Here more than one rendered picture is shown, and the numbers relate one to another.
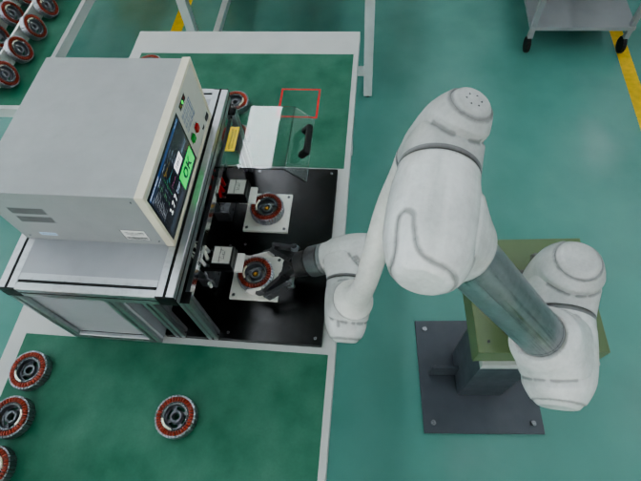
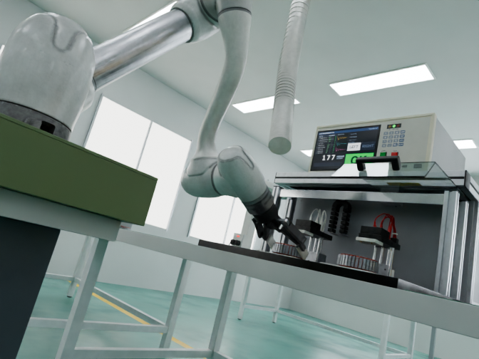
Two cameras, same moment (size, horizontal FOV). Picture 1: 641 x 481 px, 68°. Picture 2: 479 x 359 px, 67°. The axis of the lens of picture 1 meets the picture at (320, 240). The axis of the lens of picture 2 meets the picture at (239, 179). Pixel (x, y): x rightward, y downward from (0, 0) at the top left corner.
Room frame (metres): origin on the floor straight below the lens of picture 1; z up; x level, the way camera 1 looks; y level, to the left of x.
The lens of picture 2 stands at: (1.18, -0.89, 0.72)
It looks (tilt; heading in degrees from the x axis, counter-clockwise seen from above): 13 degrees up; 125
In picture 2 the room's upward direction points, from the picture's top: 14 degrees clockwise
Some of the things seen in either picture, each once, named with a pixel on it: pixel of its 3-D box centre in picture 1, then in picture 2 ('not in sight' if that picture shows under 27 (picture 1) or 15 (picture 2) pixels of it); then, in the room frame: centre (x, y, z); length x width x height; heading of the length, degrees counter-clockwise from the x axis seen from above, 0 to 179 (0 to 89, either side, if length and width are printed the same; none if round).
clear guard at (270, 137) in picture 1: (256, 142); (399, 186); (0.98, 0.15, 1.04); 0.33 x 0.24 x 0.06; 78
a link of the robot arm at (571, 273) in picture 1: (562, 280); (48, 71); (0.43, -0.58, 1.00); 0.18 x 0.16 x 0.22; 159
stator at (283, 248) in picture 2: (255, 274); (289, 251); (0.66, 0.21, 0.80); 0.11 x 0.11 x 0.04
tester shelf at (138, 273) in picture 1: (128, 181); (378, 196); (0.85, 0.50, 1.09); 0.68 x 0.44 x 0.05; 168
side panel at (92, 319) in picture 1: (94, 316); not in sight; (0.54, 0.65, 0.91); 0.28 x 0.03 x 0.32; 78
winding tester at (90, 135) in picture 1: (108, 148); (386, 165); (0.86, 0.50, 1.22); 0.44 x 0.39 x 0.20; 168
